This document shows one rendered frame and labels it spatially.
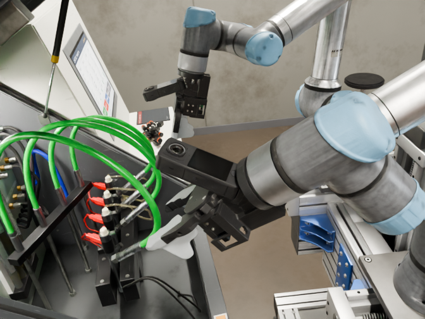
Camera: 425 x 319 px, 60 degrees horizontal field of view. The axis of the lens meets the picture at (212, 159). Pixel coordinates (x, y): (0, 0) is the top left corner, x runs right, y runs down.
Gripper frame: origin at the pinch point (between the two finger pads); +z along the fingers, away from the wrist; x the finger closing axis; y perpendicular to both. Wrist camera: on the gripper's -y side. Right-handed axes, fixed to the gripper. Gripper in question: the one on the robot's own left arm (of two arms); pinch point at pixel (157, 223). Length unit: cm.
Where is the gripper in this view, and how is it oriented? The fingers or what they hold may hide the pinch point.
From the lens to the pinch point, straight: 59.1
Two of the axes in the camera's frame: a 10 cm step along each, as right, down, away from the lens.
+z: -6.7, 4.4, 5.9
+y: 6.9, 6.6, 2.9
